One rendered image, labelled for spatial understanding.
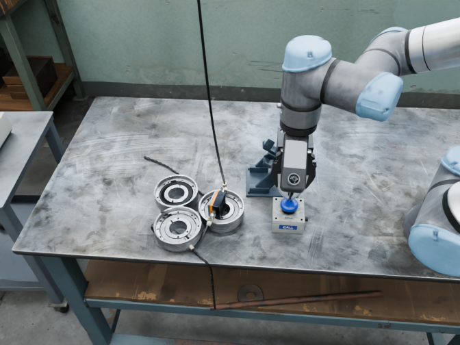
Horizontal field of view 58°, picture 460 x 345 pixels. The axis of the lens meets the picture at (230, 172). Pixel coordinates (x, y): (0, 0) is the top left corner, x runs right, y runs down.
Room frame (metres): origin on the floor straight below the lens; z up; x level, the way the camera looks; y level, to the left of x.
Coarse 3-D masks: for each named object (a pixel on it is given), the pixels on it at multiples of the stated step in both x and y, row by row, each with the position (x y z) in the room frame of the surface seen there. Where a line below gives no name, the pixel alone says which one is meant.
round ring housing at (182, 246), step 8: (168, 208) 0.61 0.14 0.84; (176, 208) 0.61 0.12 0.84; (184, 208) 0.61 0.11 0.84; (160, 216) 0.59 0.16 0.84; (168, 216) 0.60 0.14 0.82; (192, 216) 0.60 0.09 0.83; (160, 224) 0.58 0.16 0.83; (168, 224) 0.58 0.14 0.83; (176, 224) 0.58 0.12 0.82; (184, 224) 0.58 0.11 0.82; (200, 224) 0.56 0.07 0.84; (168, 232) 0.55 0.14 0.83; (184, 232) 0.55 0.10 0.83; (200, 232) 0.55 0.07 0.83; (160, 240) 0.53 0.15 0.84; (192, 240) 0.53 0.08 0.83; (168, 248) 0.52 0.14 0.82; (176, 248) 0.51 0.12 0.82; (184, 248) 0.52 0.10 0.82
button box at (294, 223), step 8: (280, 200) 0.63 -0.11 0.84; (296, 200) 0.62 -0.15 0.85; (272, 208) 0.61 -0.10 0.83; (280, 208) 0.60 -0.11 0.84; (272, 216) 0.58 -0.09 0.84; (280, 216) 0.58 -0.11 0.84; (288, 216) 0.58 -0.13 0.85; (296, 216) 0.58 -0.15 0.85; (304, 216) 0.58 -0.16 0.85; (272, 224) 0.57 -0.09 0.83; (280, 224) 0.56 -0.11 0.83; (288, 224) 0.56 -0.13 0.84; (296, 224) 0.56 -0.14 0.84; (304, 224) 0.56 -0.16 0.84; (272, 232) 0.57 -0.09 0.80; (280, 232) 0.56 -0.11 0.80; (288, 232) 0.56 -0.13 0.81; (296, 232) 0.56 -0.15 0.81
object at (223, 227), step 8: (208, 192) 0.66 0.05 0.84; (232, 192) 0.66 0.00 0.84; (208, 200) 0.65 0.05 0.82; (240, 200) 0.64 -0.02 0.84; (200, 208) 0.61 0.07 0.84; (232, 208) 0.62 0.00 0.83; (240, 208) 0.62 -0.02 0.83; (200, 216) 0.60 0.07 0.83; (224, 216) 0.59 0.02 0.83; (240, 216) 0.59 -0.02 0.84; (216, 224) 0.56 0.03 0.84; (224, 224) 0.56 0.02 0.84; (232, 224) 0.57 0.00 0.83; (224, 232) 0.57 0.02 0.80
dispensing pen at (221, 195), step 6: (222, 186) 0.66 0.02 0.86; (222, 192) 0.63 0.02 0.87; (216, 198) 0.61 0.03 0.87; (222, 198) 0.61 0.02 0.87; (216, 204) 0.59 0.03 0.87; (222, 204) 0.61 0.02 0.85; (216, 210) 0.59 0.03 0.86; (222, 210) 0.61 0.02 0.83; (210, 216) 0.57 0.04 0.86; (216, 216) 0.59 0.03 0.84; (210, 222) 0.56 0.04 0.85; (204, 234) 0.53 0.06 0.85
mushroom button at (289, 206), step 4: (284, 200) 0.60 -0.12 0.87; (288, 200) 0.60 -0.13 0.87; (292, 200) 0.60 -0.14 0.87; (280, 204) 0.60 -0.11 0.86; (284, 204) 0.59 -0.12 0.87; (288, 204) 0.59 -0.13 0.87; (292, 204) 0.59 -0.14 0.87; (296, 204) 0.59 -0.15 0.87; (284, 208) 0.58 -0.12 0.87; (288, 208) 0.58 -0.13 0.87; (292, 208) 0.58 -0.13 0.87; (296, 208) 0.58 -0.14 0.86
